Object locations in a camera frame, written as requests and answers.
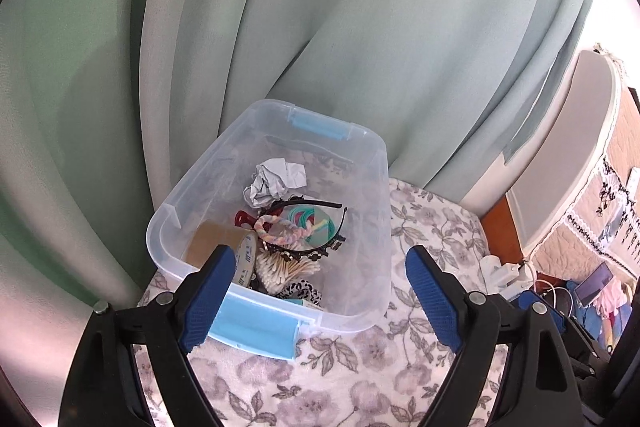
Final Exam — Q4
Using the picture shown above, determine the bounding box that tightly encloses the white padded panel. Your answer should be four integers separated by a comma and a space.
505, 49, 623, 253

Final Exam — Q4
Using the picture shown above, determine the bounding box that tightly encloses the pink and white knitted item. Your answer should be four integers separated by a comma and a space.
595, 279, 633, 318

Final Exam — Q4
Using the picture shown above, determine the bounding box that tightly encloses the rainbow twisted hair tie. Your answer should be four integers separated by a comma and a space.
252, 214, 318, 245

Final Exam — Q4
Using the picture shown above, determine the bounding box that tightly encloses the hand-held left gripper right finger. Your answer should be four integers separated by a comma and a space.
405, 245, 581, 427

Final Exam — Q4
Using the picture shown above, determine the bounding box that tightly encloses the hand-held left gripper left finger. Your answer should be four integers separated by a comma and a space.
59, 244, 236, 427

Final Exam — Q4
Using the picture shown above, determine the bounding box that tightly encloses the beige quilted lace cover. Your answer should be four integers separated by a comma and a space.
530, 42, 640, 283

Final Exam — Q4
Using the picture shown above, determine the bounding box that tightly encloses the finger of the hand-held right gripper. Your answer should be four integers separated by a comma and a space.
515, 291, 608, 360

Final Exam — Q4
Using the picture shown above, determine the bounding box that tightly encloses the clear bag of toothpicks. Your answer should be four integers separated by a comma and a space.
255, 252, 321, 295

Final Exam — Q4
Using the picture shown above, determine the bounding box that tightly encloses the brown wooden frame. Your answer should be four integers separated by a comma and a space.
480, 194, 531, 268

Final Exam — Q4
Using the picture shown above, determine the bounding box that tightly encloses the brown round clock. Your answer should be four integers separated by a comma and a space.
182, 219, 261, 290

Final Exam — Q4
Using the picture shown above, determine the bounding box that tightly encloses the leopard print scrunchie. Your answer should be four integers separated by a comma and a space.
272, 279, 323, 308

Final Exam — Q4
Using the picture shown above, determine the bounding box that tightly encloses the clear plastic storage container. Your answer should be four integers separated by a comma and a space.
146, 99, 392, 362

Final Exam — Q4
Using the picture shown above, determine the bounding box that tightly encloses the white power strip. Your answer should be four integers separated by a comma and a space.
480, 254, 536, 303

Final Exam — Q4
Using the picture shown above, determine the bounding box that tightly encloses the white paper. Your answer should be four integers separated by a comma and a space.
242, 158, 308, 209

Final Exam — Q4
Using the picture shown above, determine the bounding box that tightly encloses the pale green curtain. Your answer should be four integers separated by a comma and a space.
0, 0, 601, 308

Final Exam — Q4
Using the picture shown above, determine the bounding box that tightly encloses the blue rectangular object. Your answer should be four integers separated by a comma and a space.
575, 262, 613, 305

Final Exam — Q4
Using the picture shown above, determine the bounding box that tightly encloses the floral fleece blanket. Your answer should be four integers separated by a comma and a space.
135, 179, 508, 427

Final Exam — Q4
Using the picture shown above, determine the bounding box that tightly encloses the black beaded headband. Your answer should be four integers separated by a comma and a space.
260, 199, 349, 265

